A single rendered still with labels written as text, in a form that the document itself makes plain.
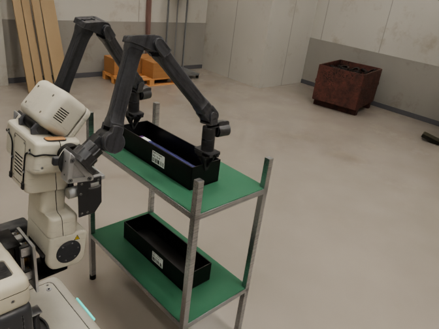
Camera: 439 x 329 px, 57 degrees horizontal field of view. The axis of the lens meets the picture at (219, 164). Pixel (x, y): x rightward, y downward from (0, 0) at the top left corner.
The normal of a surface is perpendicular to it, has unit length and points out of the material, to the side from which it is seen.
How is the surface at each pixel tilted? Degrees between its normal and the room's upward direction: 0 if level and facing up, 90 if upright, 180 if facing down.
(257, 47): 90
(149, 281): 0
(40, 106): 48
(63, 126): 90
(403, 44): 90
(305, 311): 0
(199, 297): 0
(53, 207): 90
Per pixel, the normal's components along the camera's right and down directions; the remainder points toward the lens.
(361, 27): -0.72, 0.22
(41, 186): 0.69, 0.38
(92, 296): 0.11, -0.90
